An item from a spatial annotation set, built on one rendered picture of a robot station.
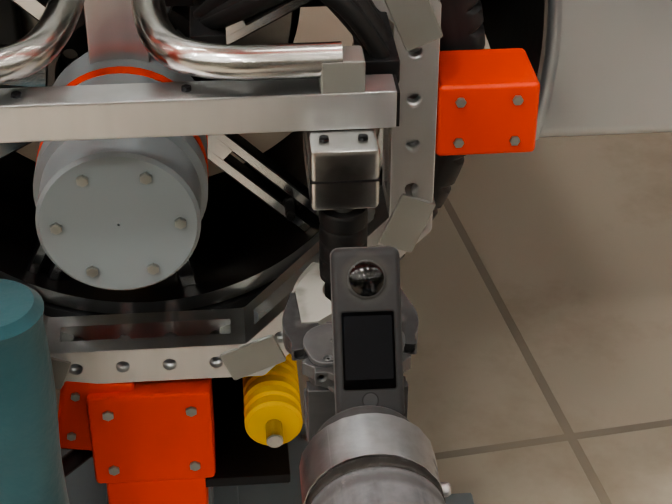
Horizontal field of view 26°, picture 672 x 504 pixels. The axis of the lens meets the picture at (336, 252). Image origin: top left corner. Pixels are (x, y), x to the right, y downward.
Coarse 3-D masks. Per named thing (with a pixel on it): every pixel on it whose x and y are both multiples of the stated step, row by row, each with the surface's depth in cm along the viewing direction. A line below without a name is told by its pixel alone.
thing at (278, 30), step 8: (200, 0) 141; (24, 16) 145; (288, 16) 148; (24, 24) 146; (32, 24) 146; (272, 24) 148; (280, 24) 148; (288, 24) 148; (24, 32) 146; (256, 32) 148; (264, 32) 148; (272, 32) 149; (280, 32) 149; (288, 32) 149; (240, 40) 149; (248, 40) 149; (256, 40) 149; (264, 40) 149; (272, 40) 149; (280, 40) 149; (288, 40) 149; (72, 56) 143
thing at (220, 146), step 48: (288, 0) 131; (0, 144) 136; (240, 144) 139; (288, 144) 161; (0, 192) 152; (240, 192) 159; (288, 192) 142; (0, 240) 146; (240, 240) 151; (288, 240) 146; (48, 288) 144; (96, 288) 146; (144, 288) 147; (192, 288) 146; (240, 288) 145
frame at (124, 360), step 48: (384, 0) 120; (432, 0) 121; (432, 48) 123; (432, 96) 126; (384, 144) 133; (432, 144) 128; (384, 192) 135; (432, 192) 131; (384, 240) 133; (288, 288) 140; (48, 336) 139; (96, 336) 142; (144, 336) 142; (192, 336) 139; (240, 336) 139
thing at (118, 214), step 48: (48, 144) 115; (96, 144) 111; (144, 144) 112; (192, 144) 116; (48, 192) 111; (96, 192) 111; (144, 192) 112; (192, 192) 112; (48, 240) 113; (96, 240) 114; (144, 240) 114; (192, 240) 114
